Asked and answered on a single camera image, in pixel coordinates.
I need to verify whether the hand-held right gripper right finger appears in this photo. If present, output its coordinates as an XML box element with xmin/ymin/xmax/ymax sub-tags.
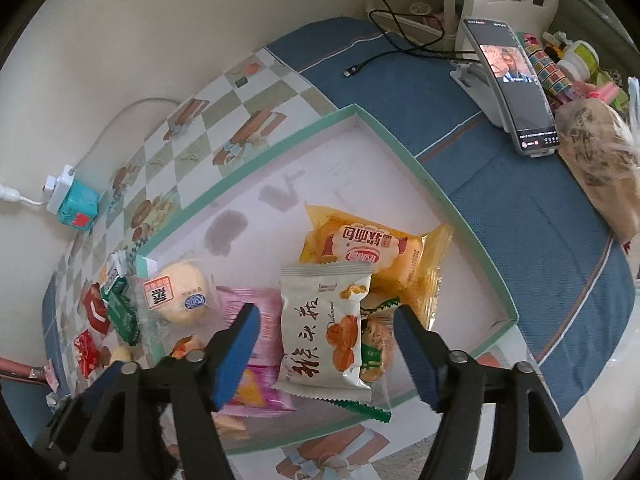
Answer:
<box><xmin>394</xmin><ymin>305</ymin><xmax>583</xmax><ymax>480</ymax></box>

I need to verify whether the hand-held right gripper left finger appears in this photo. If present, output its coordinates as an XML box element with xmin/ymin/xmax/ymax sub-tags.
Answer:
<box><xmin>67</xmin><ymin>303</ymin><xmax>261</xmax><ymax>480</ymax></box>

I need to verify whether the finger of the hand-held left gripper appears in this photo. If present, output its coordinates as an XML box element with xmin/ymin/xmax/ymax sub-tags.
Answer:
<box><xmin>31</xmin><ymin>359</ymin><xmax>127</xmax><ymax>472</ymax></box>

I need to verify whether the red patterned snack packet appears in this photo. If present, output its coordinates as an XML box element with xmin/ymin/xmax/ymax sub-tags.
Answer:
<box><xmin>72</xmin><ymin>331</ymin><xmax>108</xmax><ymax>380</ymax></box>

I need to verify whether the clear green-edged cookie packet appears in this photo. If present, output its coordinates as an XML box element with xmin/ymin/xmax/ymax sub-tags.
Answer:
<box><xmin>320</xmin><ymin>295</ymin><xmax>407</xmax><ymax>423</ymax></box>

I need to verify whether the pink snack packet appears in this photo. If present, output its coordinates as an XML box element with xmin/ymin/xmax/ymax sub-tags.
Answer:
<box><xmin>214</xmin><ymin>284</ymin><xmax>297</xmax><ymax>411</ymax></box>

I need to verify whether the red white-striped snack packet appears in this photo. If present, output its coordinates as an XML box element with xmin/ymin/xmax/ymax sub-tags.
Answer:
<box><xmin>82</xmin><ymin>282</ymin><xmax>112</xmax><ymax>335</ymax></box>

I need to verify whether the dark green snack packet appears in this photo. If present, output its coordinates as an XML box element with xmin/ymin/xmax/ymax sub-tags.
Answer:
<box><xmin>102</xmin><ymin>277</ymin><xmax>141</xmax><ymax>346</ymax></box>

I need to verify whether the clear round bun packet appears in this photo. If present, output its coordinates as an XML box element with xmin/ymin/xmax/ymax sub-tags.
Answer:
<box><xmin>131</xmin><ymin>257</ymin><xmax>218</xmax><ymax>333</ymax></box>

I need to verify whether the white mushroom print snack packet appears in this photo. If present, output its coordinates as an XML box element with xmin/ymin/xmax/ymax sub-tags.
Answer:
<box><xmin>270</xmin><ymin>260</ymin><xmax>375</xmax><ymax>403</ymax></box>

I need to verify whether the light green white snack packet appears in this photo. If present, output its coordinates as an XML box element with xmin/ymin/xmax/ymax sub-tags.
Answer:
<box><xmin>100</xmin><ymin>252</ymin><xmax>131</xmax><ymax>293</ymax></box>

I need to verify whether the yellow bread packet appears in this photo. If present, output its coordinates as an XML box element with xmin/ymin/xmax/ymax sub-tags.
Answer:
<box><xmin>299</xmin><ymin>203</ymin><xmax>455</xmax><ymax>331</ymax></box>

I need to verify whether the shallow teal cardboard box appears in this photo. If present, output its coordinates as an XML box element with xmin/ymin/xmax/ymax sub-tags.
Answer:
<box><xmin>135</xmin><ymin>104</ymin><xmax>520</xmax><ymax>456</ymax></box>

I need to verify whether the reddish brown board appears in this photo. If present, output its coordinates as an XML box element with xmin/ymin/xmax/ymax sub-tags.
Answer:
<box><xmin>0</xmin><ymin>357</ymin><xmax>51</xmax><ymax>386</ymax></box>

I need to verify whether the blue tablecloth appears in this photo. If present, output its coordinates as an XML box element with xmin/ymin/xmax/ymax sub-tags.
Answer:
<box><xmin>40</xmin><ymin>16</ymin><xmax>632</xmax><ymax>418</ymax></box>

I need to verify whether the teal box with red crab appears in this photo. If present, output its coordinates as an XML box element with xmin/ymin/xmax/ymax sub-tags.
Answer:
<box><xmin>56</xmin><ymin>180</ymin><xmax>103</xmax><ymax>232</ymax></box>

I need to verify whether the white power strip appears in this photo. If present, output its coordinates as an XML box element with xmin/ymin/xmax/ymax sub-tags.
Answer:
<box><xmin>42</xmin><ymin>162</ymin><xmax>76</xmax><ymax>213</ymax></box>

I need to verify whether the checkered printed tablecloth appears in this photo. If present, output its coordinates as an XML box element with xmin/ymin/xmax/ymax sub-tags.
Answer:
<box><xmin>40</xmin><ymin>47</ymin><xmax>501</xmax><ymax>480</ymax></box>

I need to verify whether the brown paper bag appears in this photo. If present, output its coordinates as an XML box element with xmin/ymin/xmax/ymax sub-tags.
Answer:
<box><xmin>555</xmin><ymin>97</ymin><xmax>640</xmax><ymax>246</ymax></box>

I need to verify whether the white phone stand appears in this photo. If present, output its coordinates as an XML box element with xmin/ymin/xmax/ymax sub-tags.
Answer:
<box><xmin>449</xmin><ymin>57</ymin><xmax>516</xmax><ymax>133</ymax></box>

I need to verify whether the smartphone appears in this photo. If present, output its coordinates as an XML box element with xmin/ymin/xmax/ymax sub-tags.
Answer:
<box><xmin>462</xmin><ymin>17</ymin><xmax>558</xmax><ymax>158</ymax></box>

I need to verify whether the colourful patterned roll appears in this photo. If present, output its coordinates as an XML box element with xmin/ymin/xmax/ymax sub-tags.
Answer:
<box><xmin>520</xmin><ymin>35</ymin><xmax>568</xmax><ymax>106</ymax></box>

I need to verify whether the pink plastic item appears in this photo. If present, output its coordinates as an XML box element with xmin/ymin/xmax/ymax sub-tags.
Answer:
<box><xmin>575</xmin><ymin>80</ymin><xmax>628</xmax><ymax>106</ymax></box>

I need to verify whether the green jar with white lid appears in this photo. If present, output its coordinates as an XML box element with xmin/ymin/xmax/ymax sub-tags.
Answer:
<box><xmin>555</xmin><ymin>40</ymin><xmax>600</xmax><ymax>81</ymax></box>

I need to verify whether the white plug with cable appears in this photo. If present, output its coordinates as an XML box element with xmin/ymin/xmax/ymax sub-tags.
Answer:
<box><xmin>0</xmin><ymin>182</ymin><xmax>48</xmax><ymax>207</ymax></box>

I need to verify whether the grey power cable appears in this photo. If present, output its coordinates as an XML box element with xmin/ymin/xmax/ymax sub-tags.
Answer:
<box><xmin>72</xmin><ymin>97</ymin><xmax>183</xmax><ymax>176</ymax></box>

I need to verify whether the black charging cable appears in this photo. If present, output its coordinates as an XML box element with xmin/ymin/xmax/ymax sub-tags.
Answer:
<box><xmin>342</xmin><ymin>0</ymin><xmax>481</xmax><ymax>80</ymax></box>

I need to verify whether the white frame rack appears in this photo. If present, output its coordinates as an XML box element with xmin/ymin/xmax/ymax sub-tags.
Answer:
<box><xmin>365</xmin><ymin>0</ymin><xmax>458</xmax><ymax>53</ymax></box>

